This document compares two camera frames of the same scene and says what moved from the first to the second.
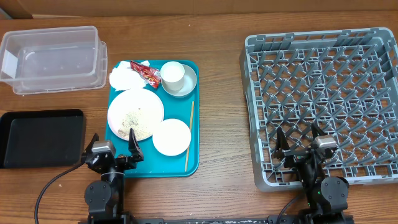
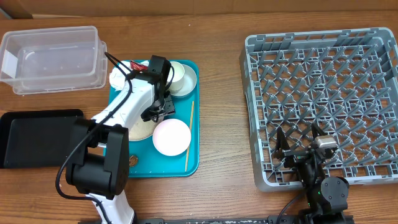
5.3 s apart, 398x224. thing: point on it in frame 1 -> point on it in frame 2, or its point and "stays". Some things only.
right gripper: x=282 y=148 stays
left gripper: x=129 y=163 -> x=169 y=107
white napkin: x=122 y=77 stays
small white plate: x=171 y=137 stays
